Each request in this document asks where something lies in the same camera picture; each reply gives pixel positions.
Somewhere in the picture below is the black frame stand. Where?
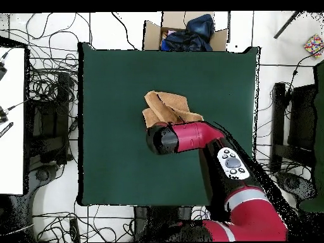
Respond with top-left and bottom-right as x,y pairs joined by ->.
270,82 -> 318,173

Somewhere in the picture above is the dark blue clothing pile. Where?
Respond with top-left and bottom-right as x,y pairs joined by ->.
159,13 -> 216,52

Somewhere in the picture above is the black equipment with cables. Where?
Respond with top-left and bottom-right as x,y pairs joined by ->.
274,170 -> 317,203

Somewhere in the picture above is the grey black floor stand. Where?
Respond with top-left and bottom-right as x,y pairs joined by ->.
26,163 -> 63,203

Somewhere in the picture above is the black power strip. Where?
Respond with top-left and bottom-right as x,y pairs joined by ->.
68,217 -> 82,243

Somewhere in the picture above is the black strip with white marks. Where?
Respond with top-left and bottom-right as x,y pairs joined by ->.
0,121 -> 14,139

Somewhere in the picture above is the black device with cable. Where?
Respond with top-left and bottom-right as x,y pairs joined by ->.
0,105 -> 9,125

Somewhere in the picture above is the dark green table cloth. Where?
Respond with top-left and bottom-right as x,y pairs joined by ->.
77,42 -> 261,206

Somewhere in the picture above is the black cable with connector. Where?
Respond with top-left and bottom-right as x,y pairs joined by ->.
285,46 -> 324,99

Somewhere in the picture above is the orange terry towel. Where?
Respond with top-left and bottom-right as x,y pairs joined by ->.
142,90 -> 204,128

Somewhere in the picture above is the brown cardboard box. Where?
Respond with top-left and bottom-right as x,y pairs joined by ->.
142,11 -> 230,52

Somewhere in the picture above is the white side table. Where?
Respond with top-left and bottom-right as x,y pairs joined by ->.
0,46 -> 26,196

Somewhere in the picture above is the black camera device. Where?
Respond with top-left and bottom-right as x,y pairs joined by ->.
0,60 -> 8,82

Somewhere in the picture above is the black equipment case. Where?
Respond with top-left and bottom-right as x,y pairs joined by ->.
25,72 -> 75,165

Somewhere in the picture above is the black rod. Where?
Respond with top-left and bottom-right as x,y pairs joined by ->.
273,10 -> 304,39

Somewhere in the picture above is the long black floor cable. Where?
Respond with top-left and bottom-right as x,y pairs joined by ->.
111,11 -> 137,51

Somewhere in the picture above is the colourful patterned item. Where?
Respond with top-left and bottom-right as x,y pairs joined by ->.
302,33 -> 324,59

